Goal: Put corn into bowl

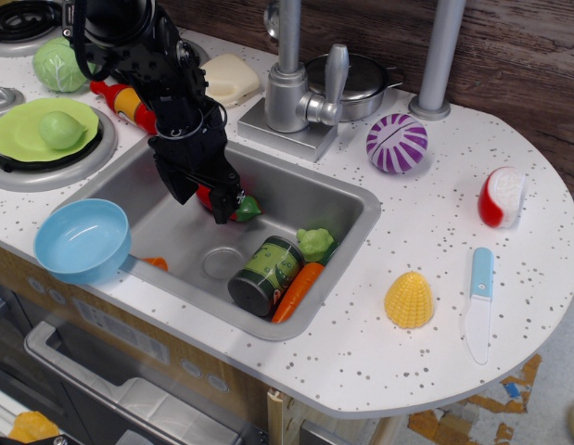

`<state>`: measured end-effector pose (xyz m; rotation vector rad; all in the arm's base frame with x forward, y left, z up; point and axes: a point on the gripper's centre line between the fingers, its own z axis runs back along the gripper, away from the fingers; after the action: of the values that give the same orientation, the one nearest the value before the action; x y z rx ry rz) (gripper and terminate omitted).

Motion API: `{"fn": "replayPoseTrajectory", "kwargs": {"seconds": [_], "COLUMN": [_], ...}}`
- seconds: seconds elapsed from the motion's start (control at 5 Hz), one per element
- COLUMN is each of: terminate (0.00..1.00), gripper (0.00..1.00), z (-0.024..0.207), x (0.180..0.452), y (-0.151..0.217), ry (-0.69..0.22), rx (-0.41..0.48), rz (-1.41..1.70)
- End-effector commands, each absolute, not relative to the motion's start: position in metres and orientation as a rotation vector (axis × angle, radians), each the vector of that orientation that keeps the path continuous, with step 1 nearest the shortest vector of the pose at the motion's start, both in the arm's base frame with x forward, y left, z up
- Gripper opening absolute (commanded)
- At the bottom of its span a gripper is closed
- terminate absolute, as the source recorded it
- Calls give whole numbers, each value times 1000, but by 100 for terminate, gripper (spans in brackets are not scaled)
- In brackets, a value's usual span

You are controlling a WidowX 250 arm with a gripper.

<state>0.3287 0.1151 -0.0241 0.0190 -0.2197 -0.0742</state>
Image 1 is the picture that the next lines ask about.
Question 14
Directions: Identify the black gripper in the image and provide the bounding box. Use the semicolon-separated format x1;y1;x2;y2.
148;121;244;224

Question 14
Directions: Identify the yellow toy corn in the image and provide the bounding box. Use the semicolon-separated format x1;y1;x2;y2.
384;271;434;328

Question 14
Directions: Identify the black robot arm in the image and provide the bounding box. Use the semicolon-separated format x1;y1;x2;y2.
62;1;244;224

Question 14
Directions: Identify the light blue bowl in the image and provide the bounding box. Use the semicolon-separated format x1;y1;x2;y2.
33;198;132;285

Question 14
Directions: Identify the red toy chili pepper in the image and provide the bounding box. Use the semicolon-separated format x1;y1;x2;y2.
196;173;263;223

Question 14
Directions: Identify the silver sink basin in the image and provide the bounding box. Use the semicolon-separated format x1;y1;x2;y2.
68;140;381;341

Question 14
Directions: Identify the small orange toy piece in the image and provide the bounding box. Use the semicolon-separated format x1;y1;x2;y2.
142;257;169;272

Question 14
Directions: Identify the green toy can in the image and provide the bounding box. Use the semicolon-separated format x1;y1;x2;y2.
227;235;305;317

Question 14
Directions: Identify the silver toy faucet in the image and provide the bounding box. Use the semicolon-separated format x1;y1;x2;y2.
237;1;350;162

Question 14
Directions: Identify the cream toy detergent bottle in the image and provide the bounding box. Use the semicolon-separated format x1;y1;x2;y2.
201;54;260;106

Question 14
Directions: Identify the green toy broccoli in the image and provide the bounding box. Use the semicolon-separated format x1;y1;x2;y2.
296;228;335;262

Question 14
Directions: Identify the red toy ketchup bottle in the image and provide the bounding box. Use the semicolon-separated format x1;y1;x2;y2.
89;81;157;134

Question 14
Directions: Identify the orange toy carrot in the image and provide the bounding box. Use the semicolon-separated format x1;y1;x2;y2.
272;262;325;324

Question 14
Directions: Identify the black stove burner coil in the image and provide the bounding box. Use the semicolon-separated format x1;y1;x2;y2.
176;39;210;67

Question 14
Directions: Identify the pale green toy fruit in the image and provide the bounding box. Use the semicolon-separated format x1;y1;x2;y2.
38;111;86;150

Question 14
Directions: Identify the lime green plate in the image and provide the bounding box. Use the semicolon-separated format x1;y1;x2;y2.
0;98;99;162

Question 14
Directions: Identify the purple striped toy onion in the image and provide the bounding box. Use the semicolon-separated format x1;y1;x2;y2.
365;113;428;174

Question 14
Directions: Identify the green toy cabbage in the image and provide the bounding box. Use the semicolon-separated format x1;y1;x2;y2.
32;37;87;93

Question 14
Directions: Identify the silver metal pot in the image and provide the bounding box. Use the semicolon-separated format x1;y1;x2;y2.
301;54;405;124

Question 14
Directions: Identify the silver stove knob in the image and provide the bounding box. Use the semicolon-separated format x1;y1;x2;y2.
0;86;25;117

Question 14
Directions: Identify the grey vertical pole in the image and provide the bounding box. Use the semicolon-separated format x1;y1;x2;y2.
409;0;466;121

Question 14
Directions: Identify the rear left stove burner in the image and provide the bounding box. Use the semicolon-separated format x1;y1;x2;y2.
0;0;72;58

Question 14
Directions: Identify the yellow object bottom left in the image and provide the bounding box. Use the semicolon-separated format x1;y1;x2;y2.
7;412;59;444

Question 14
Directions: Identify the red white toy radish half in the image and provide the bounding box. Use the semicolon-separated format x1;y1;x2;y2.
478;167;525;228

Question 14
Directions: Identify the blue white toy knife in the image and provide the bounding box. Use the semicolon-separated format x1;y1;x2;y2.
465;248;494;365

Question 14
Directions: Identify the toy oven door handle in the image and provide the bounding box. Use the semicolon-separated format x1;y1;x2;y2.
24;322;269;444

